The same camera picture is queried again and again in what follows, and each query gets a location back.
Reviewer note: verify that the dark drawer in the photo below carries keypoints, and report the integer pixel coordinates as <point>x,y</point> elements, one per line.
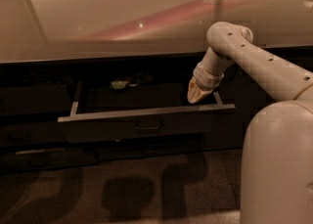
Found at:
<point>46,159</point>
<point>35,133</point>
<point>33,99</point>
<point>158,109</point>
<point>147,147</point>

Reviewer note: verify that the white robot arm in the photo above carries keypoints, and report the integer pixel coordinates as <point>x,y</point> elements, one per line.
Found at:
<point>277,163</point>

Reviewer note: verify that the dark cabinet door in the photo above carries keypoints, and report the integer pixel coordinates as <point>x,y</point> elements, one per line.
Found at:
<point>228,130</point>

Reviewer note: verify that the green snack bag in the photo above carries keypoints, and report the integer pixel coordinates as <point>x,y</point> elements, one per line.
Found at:
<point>119,85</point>

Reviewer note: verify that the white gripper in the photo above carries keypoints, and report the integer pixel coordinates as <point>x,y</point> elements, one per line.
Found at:
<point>205,77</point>

